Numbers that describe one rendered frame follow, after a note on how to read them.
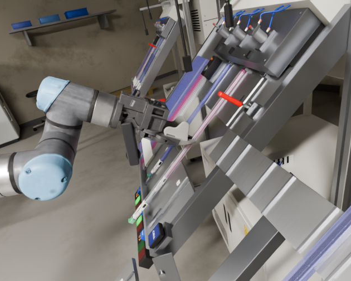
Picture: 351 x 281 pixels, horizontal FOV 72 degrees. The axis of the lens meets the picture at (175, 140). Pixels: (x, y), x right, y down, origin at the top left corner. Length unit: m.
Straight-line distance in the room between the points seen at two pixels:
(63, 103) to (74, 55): 4.70
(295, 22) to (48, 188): 0.56
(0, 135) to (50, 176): 4.12
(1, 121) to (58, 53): 1.61
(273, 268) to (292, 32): 0.68
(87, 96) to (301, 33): 0.46
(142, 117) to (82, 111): 0.13
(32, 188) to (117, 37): 5.12
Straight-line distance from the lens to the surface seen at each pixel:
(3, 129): 4.52
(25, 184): 0.46
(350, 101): 0.64
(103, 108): 0.54
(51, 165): 0.44
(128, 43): 5.57
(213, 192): 0.60
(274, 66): 0.58
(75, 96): 0.54
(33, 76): 5.16
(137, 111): 0.56
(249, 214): 0.89
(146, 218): 0.78
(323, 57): 0.60
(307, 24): 0.61
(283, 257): 0.89
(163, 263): 0.67
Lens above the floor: 1.26
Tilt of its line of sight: 27 degrees down
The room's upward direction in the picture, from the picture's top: 13 degrees counter-clockwise
